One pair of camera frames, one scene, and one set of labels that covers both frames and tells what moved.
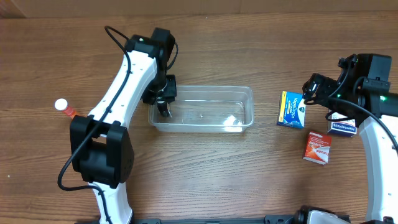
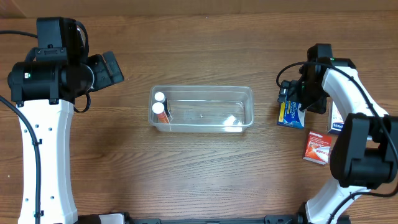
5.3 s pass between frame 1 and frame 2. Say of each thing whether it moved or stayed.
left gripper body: moved
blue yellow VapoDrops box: stayed
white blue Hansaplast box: stayed
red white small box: stayed
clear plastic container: stayed
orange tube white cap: moved
